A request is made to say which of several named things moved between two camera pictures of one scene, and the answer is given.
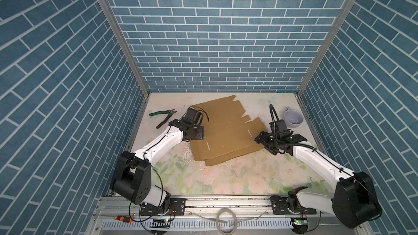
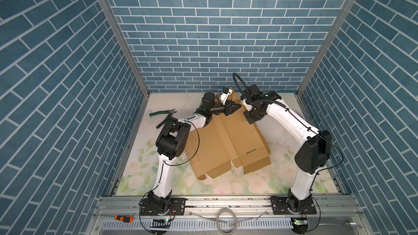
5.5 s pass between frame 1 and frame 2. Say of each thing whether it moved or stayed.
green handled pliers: stayed
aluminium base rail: stayed
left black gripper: moved
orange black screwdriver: stayed
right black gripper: moved
